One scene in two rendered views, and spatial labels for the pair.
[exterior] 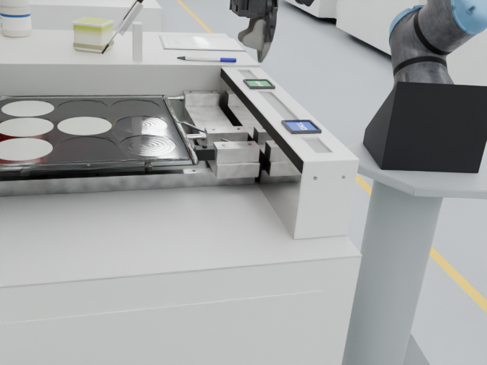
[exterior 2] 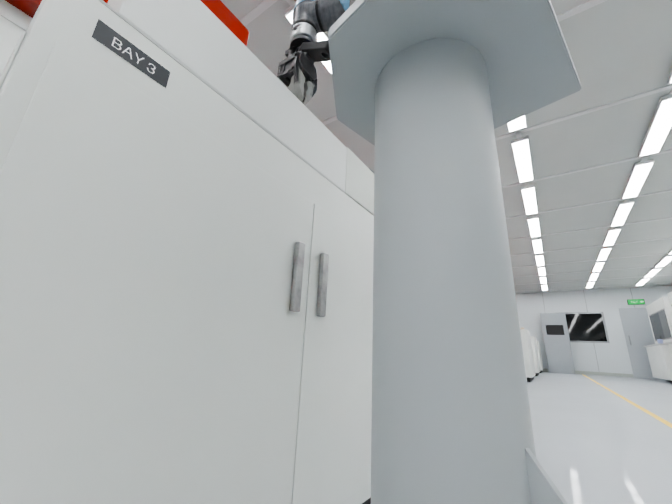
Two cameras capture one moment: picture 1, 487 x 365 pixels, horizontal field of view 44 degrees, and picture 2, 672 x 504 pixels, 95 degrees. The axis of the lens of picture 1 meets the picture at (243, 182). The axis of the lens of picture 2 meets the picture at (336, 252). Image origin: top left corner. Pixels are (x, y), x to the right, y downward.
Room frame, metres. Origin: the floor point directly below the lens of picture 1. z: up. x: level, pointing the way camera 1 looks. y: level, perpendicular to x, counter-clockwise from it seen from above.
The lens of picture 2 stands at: (0.93, -0.59, 0.42)
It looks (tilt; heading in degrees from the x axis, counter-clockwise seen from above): 17 degrees up; 52
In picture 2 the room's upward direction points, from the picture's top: 3 degrees clockwise
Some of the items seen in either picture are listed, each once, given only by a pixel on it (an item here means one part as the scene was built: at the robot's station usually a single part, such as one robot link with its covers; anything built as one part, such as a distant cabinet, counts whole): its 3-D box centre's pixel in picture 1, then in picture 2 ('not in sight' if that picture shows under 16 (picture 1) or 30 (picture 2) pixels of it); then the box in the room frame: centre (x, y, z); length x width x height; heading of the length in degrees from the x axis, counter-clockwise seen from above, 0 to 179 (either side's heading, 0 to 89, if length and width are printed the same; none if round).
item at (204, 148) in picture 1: (204, 151); not in sight; (1.00, 0.08, 0.90); 0.04 x 0.02 x 0.03; 107
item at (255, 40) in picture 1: (256, 41); (292, 90); (1.22, 0.00, 1.06); 0.06 x 0.03 x 0.09; 107
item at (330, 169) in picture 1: (274, 137); (259, 113); (1.12, -0.05, 0.89); 0.55 x 0.09 x 0.14; 17
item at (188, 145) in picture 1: (177, 125); not in sight; (1.13, 0.14, 0.90); 0.38 x 0.01 x 0.01; 17
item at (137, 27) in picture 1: (130, 30); not in sight; (1.34, 0.28, 1.03); 0.06 x 0.04 x 0.13; 107
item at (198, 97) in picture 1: (201, 97); not in sight; (1.33, 0.11, 0.89); 0.08 x 0.03 x 0.03; 107
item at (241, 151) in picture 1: (235, 151); not in sight; (1.02, 0.02, 0.89); 0.08 x 0.03 x 0.03; 107
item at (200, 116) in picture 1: (216, 135); not in sight; (1.17, 0.06, 0.87); 0.36 x 0.08 x 0.03; 17
